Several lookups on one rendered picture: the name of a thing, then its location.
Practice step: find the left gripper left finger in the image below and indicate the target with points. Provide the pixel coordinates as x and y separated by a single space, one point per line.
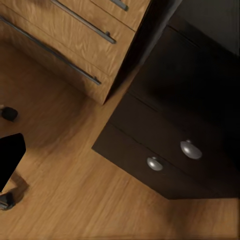
12 150

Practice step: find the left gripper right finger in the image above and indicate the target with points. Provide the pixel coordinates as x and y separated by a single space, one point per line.
232 149

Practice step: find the cabinet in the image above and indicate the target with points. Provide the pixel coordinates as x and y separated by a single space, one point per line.
170 127
91 44

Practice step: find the swivel chair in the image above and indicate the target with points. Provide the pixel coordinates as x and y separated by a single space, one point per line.
7 201

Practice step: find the desk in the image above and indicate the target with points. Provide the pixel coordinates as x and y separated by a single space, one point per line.
213 25

